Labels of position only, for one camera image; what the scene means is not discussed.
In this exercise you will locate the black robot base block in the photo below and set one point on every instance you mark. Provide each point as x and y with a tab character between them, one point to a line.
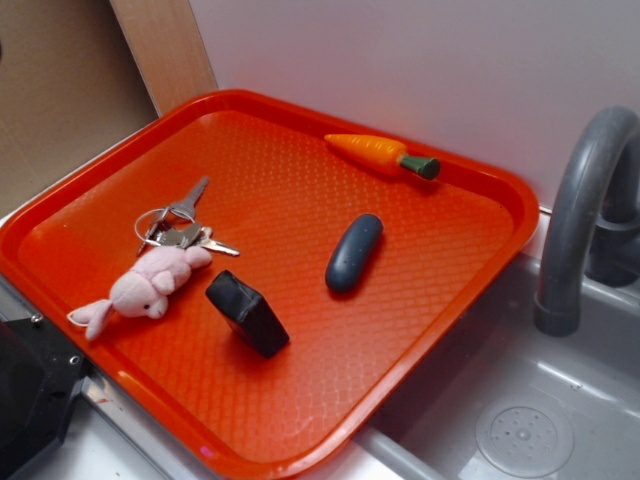
42	372

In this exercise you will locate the black wrapped box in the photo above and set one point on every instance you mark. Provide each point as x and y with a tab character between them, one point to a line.
248	314

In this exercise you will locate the dark blue oval capsule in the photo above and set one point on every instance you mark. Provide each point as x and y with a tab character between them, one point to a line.
352	252

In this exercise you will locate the red plastic serving tray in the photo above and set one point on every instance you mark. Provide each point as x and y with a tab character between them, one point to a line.
283	198

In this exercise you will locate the orange toy carrot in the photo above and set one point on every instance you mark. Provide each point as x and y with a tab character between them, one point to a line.
383	155

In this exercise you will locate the silver key bunch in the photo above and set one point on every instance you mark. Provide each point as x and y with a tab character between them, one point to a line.
176	225

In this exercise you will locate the grey plastic toy sink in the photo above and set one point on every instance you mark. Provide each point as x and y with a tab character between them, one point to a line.
498	399

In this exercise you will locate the light wooden board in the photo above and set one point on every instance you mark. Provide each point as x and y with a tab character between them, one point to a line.
166	44

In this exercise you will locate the grey toy faucet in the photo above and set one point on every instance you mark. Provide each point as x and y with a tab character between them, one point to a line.
594	226

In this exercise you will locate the pink plush bunny keychain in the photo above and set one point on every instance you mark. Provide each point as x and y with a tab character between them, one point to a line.
144	290

